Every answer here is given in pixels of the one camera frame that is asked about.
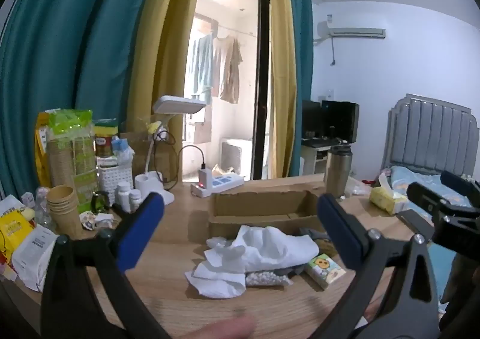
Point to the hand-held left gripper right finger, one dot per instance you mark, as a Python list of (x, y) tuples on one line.
[(337, 227)]

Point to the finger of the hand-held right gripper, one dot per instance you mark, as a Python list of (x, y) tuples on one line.
[(453, 178), (425, 196)]

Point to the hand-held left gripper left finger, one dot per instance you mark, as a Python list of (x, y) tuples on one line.
[(140, 227)]

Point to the grey ribbed cloth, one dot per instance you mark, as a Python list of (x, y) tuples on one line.
[(312, 233)]

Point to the cartoon print tissue pack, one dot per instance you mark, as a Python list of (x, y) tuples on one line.
[(324, 270)]

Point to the pile of white tissues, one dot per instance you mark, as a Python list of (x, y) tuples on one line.
[(262, 249)]

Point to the cardboard box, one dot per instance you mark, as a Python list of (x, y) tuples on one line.
[(258, 201)]

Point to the plastic bag of cotton pads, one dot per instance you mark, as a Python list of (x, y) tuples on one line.
[(267, 279)]

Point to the person's left hand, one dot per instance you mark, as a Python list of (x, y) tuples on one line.
[(227, 328)]

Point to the blue blanket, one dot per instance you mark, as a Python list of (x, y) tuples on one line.
[(420, 178)]

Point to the white pill bottle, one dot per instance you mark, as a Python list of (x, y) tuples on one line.
[(123, 196), (135, 200)]

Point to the yellow tissue box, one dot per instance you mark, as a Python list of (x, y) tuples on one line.
[(384, 198)]

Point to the clear plastic bag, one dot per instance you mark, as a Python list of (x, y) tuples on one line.
[(356, 187)]

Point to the green black round object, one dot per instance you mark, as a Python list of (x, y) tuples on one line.
[(100, 202)]

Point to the grey bed headboard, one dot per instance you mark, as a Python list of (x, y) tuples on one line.
[(431, 132)]

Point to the white plastic basket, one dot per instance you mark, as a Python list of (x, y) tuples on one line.
[(114, 181)]

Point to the steel tumbler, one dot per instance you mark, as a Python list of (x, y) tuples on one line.
[(337, 174)]

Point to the white computer desk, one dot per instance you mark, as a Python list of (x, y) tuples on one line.
[(313, 159)]

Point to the stack of paper cups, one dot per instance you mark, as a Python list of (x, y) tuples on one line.
[(63, 211)]

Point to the blue and white packet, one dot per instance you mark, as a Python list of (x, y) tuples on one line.
[(122, 149)]

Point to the white charger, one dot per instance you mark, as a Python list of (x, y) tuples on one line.
[(204, 177)]

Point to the green packet of cups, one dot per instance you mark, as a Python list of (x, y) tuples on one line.
[(84, 159)]

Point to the jar with yellow lid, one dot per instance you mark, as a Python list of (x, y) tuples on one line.
[(105, 142)]

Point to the white power strip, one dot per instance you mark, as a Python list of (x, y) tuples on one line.
[(225, 183)]

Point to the small yellow white toy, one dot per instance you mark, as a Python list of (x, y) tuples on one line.
[(153, 128)]

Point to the black monitor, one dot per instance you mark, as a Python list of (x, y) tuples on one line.
[(339, 121), (311, 117)]

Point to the white pouch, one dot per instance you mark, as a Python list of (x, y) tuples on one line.
[(33, 256)]

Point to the white balcony appliance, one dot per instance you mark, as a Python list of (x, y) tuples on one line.
[(236, 157)]

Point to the orange bag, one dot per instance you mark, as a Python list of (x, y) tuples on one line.
[(40, 151)]

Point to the yellow snack bag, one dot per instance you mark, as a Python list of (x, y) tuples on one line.
[(13, 230)]

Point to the white desk lamp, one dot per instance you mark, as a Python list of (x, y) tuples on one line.
[(180, 104)]

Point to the narrow yellow curtain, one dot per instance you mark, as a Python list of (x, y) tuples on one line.
[(281, 80)]

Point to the wide yellow curtain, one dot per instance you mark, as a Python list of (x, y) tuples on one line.
[(165, 61)]

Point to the narrow teal curtain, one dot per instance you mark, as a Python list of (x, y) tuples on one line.
[(304, 61)]

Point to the hanging blue shirt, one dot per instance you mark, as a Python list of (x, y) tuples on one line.
[(200, 65)]

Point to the white air conditioner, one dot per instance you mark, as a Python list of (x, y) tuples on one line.
[(356, 32)]

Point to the hanging beige shirt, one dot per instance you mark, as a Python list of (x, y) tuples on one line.
[(228, 69)]

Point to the wide teal curtain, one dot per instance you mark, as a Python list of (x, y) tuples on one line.
[(56, 61)]

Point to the black door frame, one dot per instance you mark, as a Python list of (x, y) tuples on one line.
[(263, 80)]

